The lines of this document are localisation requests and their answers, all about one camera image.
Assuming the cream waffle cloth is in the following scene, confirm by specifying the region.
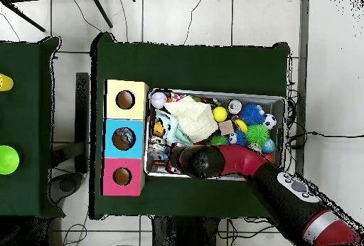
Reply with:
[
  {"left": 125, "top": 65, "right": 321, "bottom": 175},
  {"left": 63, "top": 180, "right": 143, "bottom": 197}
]
[{"left": 162, "top": 95, "right": 219, "bottom": 144}]

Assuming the mint waffle cloth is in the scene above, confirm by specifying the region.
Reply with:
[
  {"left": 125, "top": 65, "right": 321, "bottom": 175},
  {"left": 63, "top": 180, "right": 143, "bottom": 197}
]
[{"left": 154, "top": 109, "right": 192, "bottom": 146}]

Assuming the crushed clear plastic bottle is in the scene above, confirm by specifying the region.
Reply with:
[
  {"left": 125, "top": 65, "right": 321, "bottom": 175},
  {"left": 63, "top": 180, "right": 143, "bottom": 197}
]
[{"left": 146, "top": 142, "right": 171, "bottom": 162}]

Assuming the blue spiky googly-eyed ball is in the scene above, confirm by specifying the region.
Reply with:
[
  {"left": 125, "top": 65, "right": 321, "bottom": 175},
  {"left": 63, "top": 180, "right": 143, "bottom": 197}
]
[
  {"left": 228, "top": 129, "right": 248, "bottom": 146},
  {"left": 240, "top": 102, "right": 267, "bottom": 126}
]

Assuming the wooden three-hole box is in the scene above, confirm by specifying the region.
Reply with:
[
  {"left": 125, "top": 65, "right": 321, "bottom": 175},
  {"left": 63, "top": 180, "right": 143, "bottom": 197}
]
[{"left": 100, "top": 79, "right": 150, "bottom": 197}]

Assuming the shallow clear mesh bin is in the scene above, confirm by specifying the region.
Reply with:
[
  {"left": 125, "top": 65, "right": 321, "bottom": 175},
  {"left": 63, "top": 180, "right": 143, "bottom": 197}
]
[{"left": 143, "top": 87, "right": 287, "bottom": 181}]

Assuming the orange building block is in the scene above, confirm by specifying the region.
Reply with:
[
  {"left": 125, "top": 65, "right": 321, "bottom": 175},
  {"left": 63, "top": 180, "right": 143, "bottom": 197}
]
[{"left": 152, "top": 122, "right": 166, "bottom": 138}]

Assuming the white baseball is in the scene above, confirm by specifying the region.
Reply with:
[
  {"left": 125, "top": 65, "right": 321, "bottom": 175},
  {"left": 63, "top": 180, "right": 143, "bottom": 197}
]
[{"left": 151, "top": 91, "right": 168, "bottom": 109}]

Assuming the yellow tennis ball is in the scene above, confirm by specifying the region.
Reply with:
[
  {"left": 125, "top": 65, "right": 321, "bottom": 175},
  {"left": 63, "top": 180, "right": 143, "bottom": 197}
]
[{"left": 212, "top": 106, "right": 229, "bottom": 123}]

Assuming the plain wooden cube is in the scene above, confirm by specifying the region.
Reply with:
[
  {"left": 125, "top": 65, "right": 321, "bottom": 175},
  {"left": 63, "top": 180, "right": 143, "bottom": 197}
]
[{"left": 218, "top": 119, "right": 235, "bottom": 136}]

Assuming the silver-top soda can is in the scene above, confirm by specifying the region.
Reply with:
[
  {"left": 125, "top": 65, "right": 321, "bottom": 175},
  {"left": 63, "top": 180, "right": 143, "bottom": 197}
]
[{"left": 227, "top": 99, "right": 243, "bottom": 114}]

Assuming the dark green tablecloth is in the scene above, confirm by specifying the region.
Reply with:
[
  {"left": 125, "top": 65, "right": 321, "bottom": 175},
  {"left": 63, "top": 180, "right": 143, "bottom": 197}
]
[
  {"left": 0, "top": 36, "right": 66, "bottom": 220},
  {"left": 89, "top": 31, "right": 291, "bottom": 220}
]

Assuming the green spiky ball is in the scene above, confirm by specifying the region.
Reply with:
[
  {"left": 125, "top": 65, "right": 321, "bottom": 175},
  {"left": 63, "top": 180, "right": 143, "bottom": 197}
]
[{"left": 246, "top": 124, "right": 270, "bottom": 146}]

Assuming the black-and-white soccer ball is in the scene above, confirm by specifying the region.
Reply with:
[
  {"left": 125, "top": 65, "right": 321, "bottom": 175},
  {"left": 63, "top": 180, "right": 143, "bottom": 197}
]
[{"left": 262, "top": 113, "right": 277, "bottom": 130}]

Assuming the black floor stand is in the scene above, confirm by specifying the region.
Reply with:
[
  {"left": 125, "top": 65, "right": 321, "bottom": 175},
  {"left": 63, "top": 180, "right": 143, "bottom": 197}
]
[{"left": 50, "top": 72, "right": 91, "bottom": 174}]

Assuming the grey round floor base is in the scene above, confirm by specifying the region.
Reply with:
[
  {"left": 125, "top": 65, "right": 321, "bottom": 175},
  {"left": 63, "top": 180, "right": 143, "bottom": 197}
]
[{"left": 49, "top": 171, "right": 85, "bottom": 205}]

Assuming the black folding stand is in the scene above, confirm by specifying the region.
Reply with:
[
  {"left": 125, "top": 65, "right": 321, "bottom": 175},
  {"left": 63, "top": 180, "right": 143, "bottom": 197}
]
[{"left": 0, "top": 0, "right": 114, "bottom": 33}]

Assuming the grey floor strip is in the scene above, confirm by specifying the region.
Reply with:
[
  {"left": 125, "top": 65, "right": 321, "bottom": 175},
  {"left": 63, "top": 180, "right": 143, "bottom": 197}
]
[{"left": 292, "top": 0, "right": 311, "bottom": 174}]

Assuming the bright green ball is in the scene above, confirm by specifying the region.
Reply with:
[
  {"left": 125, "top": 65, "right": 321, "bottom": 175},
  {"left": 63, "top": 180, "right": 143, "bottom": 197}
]
[{"left": 0, "top": 144, "right": 21, "bottom": 176}]

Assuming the yellow plastic cup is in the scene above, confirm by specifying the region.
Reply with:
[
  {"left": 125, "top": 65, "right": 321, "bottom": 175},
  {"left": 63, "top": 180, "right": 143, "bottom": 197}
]
[{"left": 0, "top": 73, "right": 14, "bottom": 92}]

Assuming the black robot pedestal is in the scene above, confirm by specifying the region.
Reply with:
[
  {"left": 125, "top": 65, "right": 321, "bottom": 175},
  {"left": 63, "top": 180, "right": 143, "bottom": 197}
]
[{"left": 151, "top": 216, "right": 220, "bottom": 246}]

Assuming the black power cable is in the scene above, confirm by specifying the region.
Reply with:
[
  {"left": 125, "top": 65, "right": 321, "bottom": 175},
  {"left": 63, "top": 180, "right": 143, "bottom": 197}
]
[{"left": 288, "top": 130, "right": 364, "bottom": 149}]

